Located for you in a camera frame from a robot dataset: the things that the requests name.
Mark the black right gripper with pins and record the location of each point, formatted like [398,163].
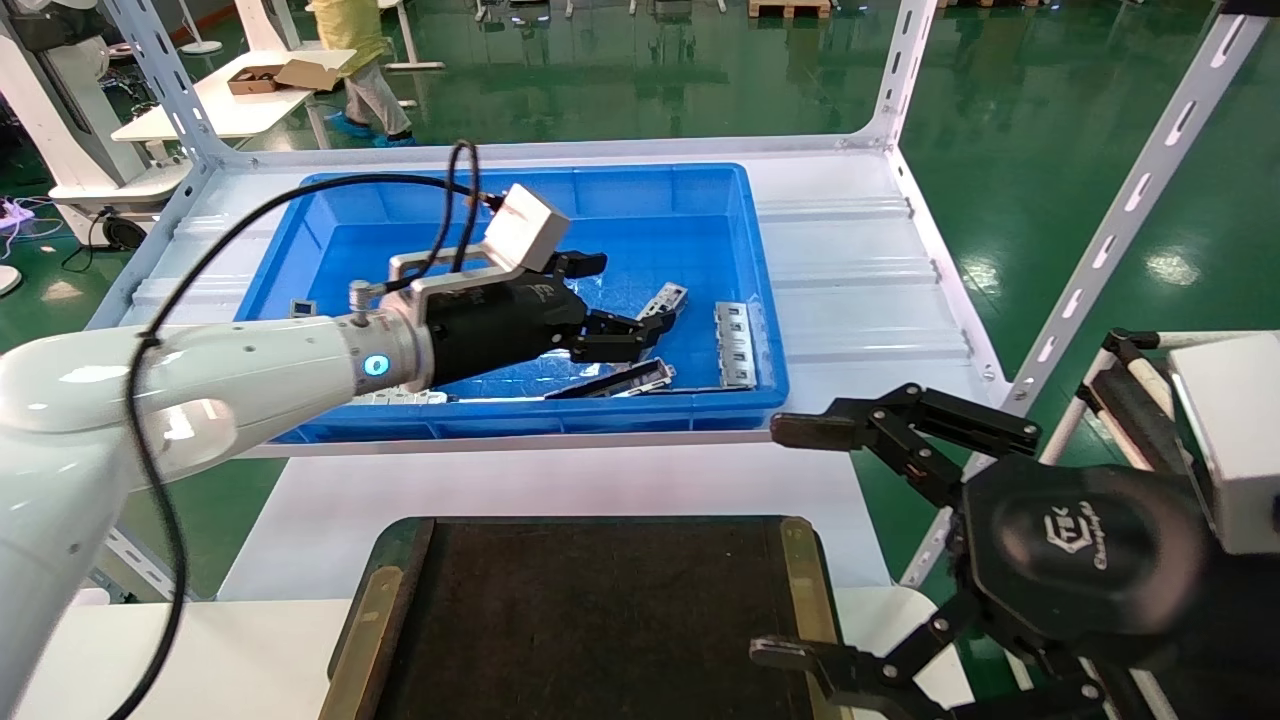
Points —
[1085,550]

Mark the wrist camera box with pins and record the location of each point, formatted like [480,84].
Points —
[1235,440]
[527,228]

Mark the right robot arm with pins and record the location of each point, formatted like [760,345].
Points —
[1230,640]

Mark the black flat container tray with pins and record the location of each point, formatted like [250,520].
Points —
[600,620]

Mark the white metal shelf rack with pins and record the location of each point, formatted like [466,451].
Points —
[900,80]

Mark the white table with cardboard box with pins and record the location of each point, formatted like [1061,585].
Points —
[220,110]

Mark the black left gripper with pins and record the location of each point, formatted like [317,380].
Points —
[500,325]

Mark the dark long metal part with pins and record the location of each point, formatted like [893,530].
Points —
[615,381]

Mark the brown cardboard box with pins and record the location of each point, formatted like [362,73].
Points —
[290,76]

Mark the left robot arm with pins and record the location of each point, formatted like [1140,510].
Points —
[200,380]

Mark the person in yellow clothing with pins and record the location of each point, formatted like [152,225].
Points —
[355,40]

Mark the black and white cart frame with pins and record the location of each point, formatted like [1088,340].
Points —
[1125,390]

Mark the wooden pallet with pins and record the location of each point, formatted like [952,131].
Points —
[788,8]

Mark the white desk with legs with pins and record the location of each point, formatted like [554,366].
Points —
[400,60]

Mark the white floor stand pole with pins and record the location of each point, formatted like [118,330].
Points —
[198,35]

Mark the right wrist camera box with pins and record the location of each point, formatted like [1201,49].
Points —
[1235,440]

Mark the silver metal bracket part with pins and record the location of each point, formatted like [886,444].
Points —
[303,308]
[410,397]
[668,300]
[735,345]

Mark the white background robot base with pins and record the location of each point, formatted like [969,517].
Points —
[70,110]

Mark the blue plastic bin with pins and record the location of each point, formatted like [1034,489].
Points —
[660,200]

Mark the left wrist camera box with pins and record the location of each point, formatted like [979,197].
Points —
[527,228]

